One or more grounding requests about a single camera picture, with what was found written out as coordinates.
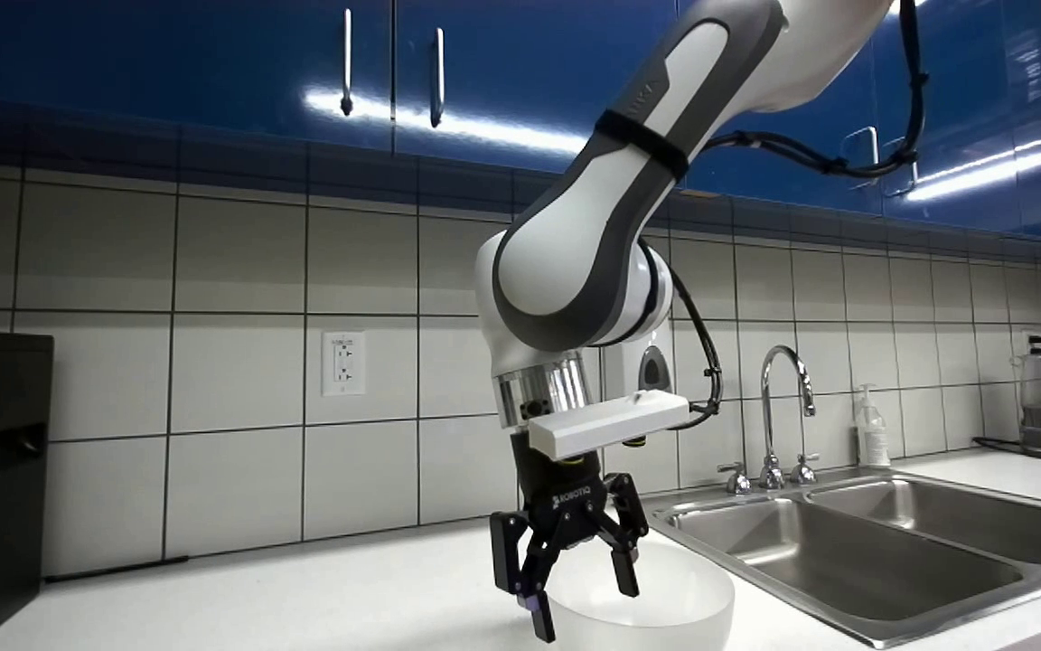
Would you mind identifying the stainless steel double sink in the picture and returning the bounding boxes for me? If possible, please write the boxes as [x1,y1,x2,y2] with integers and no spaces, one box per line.
[654,474,1041,646]

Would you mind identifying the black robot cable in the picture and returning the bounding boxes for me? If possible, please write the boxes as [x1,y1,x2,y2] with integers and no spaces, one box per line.
[639,0,932,433]

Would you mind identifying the blue glossy upper cabinets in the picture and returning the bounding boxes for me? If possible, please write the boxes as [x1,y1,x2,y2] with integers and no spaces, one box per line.
[0,0,1041,237]

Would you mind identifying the clear soap bottle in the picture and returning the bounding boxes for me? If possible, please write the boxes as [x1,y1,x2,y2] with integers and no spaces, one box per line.
[857,390,888,468]

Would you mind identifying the white wall soap dispenser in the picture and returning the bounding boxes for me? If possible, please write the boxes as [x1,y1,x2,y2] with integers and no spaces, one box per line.
[601,334,673,403]

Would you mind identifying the chrome gooseneck faucet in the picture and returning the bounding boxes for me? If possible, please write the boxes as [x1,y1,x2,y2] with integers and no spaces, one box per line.
[716,340,820,495]

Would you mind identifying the silver cabinet handle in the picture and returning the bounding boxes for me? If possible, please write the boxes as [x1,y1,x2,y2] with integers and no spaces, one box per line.
[338,7,355,116]
[430,24,449,125]

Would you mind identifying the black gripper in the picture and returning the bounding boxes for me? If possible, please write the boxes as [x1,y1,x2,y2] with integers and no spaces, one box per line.
[486,429,648,642]

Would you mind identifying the white wall power outlet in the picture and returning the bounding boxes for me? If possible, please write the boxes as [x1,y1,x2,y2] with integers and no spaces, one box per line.
[322,334,365,394]

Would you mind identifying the translucent white plastic bowl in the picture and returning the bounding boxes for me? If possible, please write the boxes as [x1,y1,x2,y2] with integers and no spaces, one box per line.
[544,535,735,651]

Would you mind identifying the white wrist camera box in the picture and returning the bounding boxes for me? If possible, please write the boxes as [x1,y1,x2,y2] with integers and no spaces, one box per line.
[525,390,689,462]

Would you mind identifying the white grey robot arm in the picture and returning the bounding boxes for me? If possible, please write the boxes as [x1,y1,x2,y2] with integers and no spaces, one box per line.
[476,0,896,639]

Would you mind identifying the left silver cabinet handle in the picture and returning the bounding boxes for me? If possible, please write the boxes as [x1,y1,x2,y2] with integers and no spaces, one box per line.
[338,7,355,116]

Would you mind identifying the right silver cabinet handle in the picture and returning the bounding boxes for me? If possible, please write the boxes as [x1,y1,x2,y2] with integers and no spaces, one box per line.
[430,24,449,125]

